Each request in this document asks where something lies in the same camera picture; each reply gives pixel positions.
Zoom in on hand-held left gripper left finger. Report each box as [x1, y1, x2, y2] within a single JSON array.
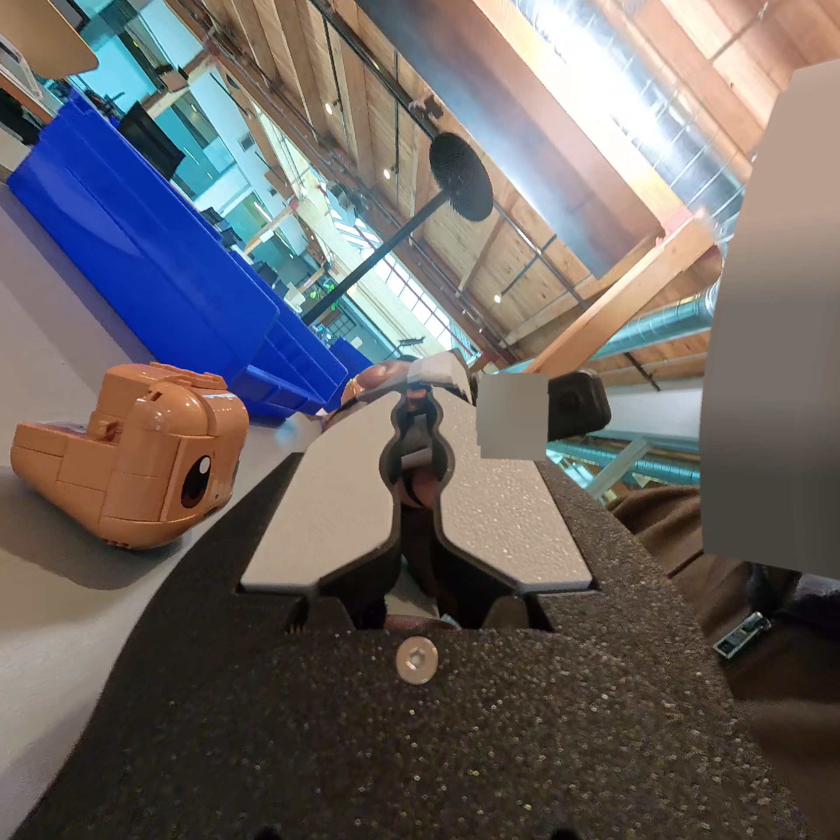
[[241, 392, 403, 630]]

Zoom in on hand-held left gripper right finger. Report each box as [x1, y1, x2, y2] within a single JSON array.
[[430, 387, 595, 630]]

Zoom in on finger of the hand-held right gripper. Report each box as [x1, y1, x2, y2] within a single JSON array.
[[407, 351, 475, 403]]

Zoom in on brown lego head model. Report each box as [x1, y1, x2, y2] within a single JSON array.
[[10, 361, 251, 551]]

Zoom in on blue plastic parts bin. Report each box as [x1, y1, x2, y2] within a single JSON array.
[[7, 118, 329, 427]]

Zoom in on person's right hand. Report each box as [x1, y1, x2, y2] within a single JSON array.
[[341, 360, 416, 413]]

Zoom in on teal ceiling pipes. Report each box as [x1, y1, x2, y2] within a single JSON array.
[[546, 430, 702, 488]]

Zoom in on person's brown jacket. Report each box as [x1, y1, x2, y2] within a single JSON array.
[[607, 484, 840, 840]]

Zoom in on small green badge device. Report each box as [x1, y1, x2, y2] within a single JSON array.
[[713, 610, 773, 660]]

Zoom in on black monitor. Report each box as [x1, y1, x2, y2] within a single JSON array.
[[117, 100, 186, 182]]

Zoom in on round wooden table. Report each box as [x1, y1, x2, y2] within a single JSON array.
[[0, 0, 101, 80]]

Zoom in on silver ventilation duct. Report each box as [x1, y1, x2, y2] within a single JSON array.
[[587, 279, 723, 361], [508, 0, 752, 207]]

